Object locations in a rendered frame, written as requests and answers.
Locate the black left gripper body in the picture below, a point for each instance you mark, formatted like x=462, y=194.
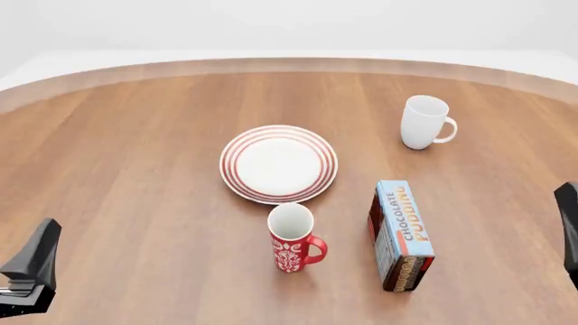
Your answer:
x=22, y=298

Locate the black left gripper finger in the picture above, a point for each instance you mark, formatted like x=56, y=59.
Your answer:
x=38, y=250

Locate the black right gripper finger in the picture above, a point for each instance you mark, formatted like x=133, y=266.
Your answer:
x=570, y=223

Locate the white mug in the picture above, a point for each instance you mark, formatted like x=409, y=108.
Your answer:
x=420, y=128

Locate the red patterned mug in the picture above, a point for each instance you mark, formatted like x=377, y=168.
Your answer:
x=289, y=254

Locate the white plate with red rings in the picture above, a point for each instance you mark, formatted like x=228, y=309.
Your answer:
x=277, y=166

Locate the chocolate pudding box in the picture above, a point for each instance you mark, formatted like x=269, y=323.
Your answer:
x=402, y=230

